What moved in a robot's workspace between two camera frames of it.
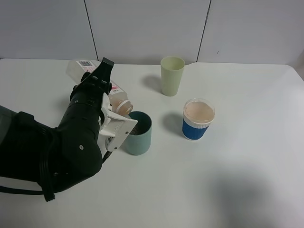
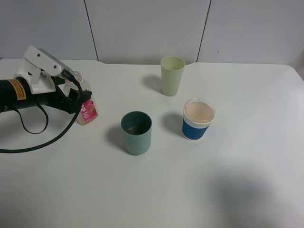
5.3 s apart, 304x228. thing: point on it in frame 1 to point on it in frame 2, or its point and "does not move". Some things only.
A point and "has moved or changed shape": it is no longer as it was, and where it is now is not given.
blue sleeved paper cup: (198, 114) does not move
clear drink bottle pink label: (119, 102) has moved or changed shape
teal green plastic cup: (138, 141) does not move
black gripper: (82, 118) to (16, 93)
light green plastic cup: (172, 68) does not move
